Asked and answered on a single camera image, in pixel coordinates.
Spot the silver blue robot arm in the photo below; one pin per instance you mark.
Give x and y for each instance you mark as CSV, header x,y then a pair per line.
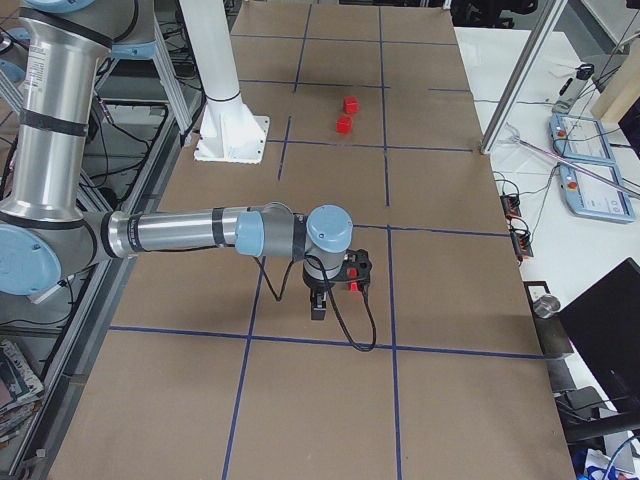
x,y
45,237

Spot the upper teach pendant tablet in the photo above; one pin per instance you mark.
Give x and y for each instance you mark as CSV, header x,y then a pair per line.
x,y
580,139

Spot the white pedestal column base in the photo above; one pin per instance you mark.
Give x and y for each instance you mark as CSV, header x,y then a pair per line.
x,y
229,131

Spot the aluminium frame post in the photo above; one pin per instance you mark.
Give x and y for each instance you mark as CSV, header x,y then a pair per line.
x,y
532,49

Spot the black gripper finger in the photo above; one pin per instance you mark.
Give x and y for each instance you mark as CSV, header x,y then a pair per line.
x,y
318,304

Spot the small metal cup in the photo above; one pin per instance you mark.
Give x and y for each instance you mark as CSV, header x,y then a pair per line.
x,y
546,306

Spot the teach pendant tablet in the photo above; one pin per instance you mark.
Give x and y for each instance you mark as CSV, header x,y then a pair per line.
x,y
580,139
591,198

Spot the black monitor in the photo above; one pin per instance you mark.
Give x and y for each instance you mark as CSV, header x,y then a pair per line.
x,y
603,324

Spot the lower teach pendant tablet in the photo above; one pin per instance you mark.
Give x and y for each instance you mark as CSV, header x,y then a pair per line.
x,y
591,198

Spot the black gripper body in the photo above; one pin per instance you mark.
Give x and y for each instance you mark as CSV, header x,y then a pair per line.
x,y
316,289

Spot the stack of magazines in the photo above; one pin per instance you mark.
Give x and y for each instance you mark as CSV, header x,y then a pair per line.
x,y
21,391

